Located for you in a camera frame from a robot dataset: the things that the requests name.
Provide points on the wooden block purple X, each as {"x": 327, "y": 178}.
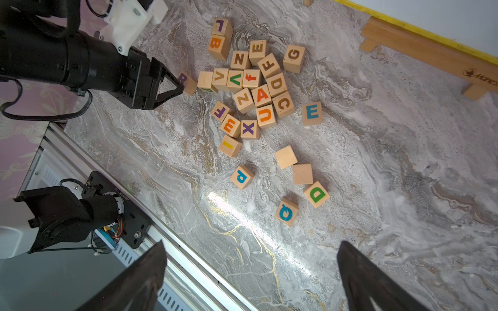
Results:
{"x": 250, "y": 129}

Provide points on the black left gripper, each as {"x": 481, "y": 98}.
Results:
{"x": 146, "y": 83}

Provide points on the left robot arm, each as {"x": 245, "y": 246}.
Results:
{"x": 42, "y": 41}

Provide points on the wooden block orange U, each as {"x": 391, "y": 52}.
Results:
{"x": 266, "y": 116}

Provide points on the wooden block purple R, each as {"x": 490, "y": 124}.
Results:
{"x": 189, "y": 84}

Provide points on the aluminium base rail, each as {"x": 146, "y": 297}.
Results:
{"x": 189, "y": 283}

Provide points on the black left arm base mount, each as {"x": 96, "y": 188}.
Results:
{"x": 107, "y": 205}

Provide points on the wooden block brown C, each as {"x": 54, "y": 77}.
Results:
{"x": 284, "y": 105}

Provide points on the wooden block purple L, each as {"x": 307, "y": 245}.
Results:
{"x": 222, "y": 27}

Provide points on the wooden block orange E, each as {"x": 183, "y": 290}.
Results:
{"x": 231, "y": 126}

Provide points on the wooden block purple F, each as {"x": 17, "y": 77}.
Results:
{"x": 220, "y": 111}

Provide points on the wooden block yellow I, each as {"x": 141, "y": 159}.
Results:
{"x": 230, "y": 146}

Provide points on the wooden block red A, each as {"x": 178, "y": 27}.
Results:
{"x": 261, "y": 96}

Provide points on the wooden whiteboard easel stand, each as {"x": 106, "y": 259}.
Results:
{"x": 481, "y": 75}

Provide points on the wooden block blue P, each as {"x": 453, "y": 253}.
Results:
{"x": 242, "y": 177}

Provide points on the wooden block green D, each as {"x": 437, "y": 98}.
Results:
{"x": 316, "y": 194}

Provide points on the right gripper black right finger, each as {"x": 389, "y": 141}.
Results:
{"x": 364, "y": 283}

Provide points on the wooden block brown Z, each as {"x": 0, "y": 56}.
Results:
{"x": 244, "y": 101}

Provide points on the wooden block brown D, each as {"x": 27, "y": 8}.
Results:
{"x": 276, "y": 85}

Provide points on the wooden block blue Q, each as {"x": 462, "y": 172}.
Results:
{"x": 287, "y": 212}

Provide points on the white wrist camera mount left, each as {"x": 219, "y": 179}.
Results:
{"x": 127, "y": 19}

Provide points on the whiteboard with yellow frame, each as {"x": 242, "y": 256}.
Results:
{"x": 469, "y": 26}

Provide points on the plain wooden block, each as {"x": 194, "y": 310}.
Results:
{"x": 302, "y": 174}
{"x": 286, "y": 157}

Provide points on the wooden block blue E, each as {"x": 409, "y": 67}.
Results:
{"x": 312, "y": 114}

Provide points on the wooden block orange B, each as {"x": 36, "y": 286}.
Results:
{"x": 219, "y": 47}

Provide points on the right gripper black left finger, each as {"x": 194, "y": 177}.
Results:
{"x": 137, "y": 287}

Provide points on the wooden block brown G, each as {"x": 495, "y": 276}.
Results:
{"x": 293, "y": 58}

